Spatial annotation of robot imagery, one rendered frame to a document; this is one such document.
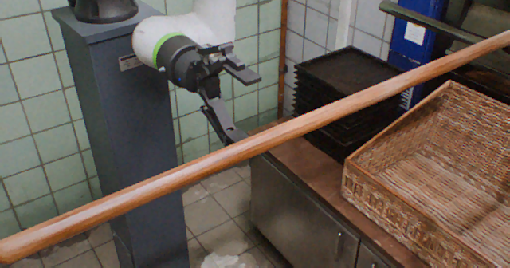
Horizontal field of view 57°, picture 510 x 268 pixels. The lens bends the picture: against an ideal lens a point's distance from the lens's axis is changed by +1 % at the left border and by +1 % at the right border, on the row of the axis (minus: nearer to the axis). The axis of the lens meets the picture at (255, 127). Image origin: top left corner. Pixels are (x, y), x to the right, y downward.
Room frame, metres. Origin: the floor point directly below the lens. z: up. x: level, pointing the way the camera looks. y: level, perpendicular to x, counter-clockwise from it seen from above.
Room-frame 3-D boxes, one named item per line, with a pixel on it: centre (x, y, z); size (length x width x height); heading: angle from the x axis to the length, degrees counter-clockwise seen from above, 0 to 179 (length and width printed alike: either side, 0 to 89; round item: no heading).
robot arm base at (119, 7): (1.13, 0.39, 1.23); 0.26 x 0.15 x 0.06; 39
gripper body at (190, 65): (0.77, 0.10, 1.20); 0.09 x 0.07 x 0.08; 35
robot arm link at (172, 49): (0.83, 0.14, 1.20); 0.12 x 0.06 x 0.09; 125
